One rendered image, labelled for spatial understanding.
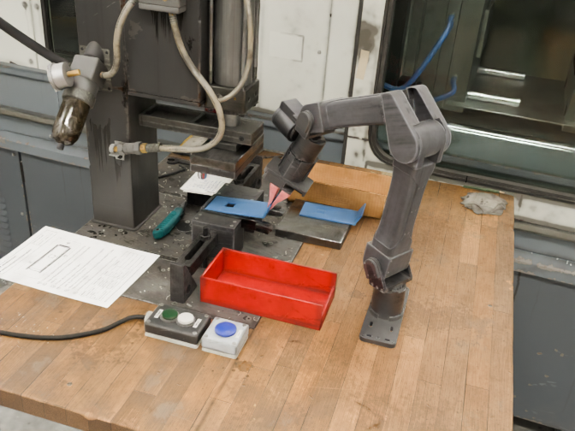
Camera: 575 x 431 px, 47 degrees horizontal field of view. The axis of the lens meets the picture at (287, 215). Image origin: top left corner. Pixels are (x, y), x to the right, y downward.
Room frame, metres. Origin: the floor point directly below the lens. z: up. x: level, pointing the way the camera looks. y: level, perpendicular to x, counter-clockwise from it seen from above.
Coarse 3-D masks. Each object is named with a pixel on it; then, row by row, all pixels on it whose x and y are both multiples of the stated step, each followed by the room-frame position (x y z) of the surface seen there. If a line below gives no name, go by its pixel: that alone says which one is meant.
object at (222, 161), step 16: (144, 112) 1.36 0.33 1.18; (160, 112) 1.39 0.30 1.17; (176, 112) 1.40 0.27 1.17; (192, 112) 1.39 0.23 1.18; (208, 112) 1.38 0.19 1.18; (224, 112) 1.31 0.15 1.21; (160, 128) 1.33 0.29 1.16; (176, 128) 1.32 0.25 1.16; (192, 128) 1.31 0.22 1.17; (208, 128) 1.30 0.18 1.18; (240, 128) 1.30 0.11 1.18; (256, 128) 1.31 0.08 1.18; (224, 144) 1.28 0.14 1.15; (240, 144) 1.30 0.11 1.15; (256, 144) 1.34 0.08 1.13; (192, 160) 1.24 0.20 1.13; (208, 160) 1.23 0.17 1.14; (224, 160) 1.23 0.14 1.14; (240, 160) 1.25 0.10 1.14; (224, 176) 1.22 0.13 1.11
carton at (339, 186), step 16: (320, 176) 1.62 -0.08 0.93; (336, 176) 1.61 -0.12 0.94; (352, 176) 1.60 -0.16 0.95; (368, 176) 1.59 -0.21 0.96; (384, 176) 1.58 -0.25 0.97; (320, 192) 1.51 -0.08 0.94; (336, 192) 1.49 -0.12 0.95; (352, 192) 1.48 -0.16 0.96; (368, 192) 1.47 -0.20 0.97; (384, 192) 1.58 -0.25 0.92; (352, 208) 1.48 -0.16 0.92; (368, 208) 1.47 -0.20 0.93
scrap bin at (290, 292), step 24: (216, 264) 1.14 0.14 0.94; (240, 264) 1.17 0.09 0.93; (264, 264) 1.15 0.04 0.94; (288, 264) 1.14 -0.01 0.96; (216, 288) 1.06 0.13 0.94; (240, 288) 1.05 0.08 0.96; (264, 288) 1.12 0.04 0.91; (288, 288) 1.13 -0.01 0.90; (312, 288) 1.13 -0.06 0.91; (264, 312) 1.03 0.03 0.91; (288, 312) 1.02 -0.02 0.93; (312, 312) 1.01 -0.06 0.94
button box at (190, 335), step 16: (160, 304) 1.01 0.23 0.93; (128, 320) 0.98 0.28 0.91; (160, 320) 0.96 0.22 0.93; (176, 320) 0.96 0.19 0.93; (208, 320) 0.98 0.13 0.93; (16, 336) 0.92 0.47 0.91; (32, 336) 0.92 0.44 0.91; (48, 336) 0.92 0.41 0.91; (64, 336) 0.92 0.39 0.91; (80, 336) 0.93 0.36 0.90; (160, 336) 0.95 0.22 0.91; (176, 336) 0.93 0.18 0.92; (192, 336) 0.93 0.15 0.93
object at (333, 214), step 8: (304, 208) 1.45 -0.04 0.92; (312, 208) 1.45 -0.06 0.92; (320, 208) 1.46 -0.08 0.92; (328, 208) 1.46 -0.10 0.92; (336, 208) 1.46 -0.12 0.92; (360, 208) 1.45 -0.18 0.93; (312, 216) 1.41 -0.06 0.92; (320, 216) 1.41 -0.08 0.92; (328, 216) 1.42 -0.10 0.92; (336, 216) 1.42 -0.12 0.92; (344, 216) 1.42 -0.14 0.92; (352, 216) 1.43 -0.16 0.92; (360, 216) 1.39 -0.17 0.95; (352, 224) 1.39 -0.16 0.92
